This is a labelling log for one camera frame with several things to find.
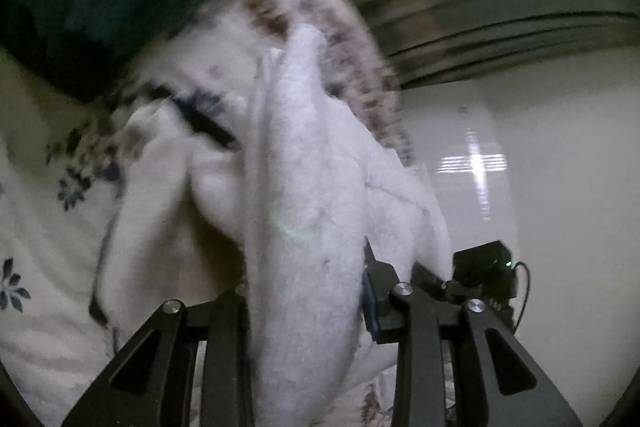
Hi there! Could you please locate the white fluffy small garment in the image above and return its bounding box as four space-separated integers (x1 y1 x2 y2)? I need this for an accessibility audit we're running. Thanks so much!
94 25 451 426

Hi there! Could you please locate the floral white bed sheet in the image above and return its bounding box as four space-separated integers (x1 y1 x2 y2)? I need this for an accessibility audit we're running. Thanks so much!
1 0 419 426

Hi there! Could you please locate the black cable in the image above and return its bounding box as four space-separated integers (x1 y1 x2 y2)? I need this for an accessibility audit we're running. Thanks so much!
512 260 533 335

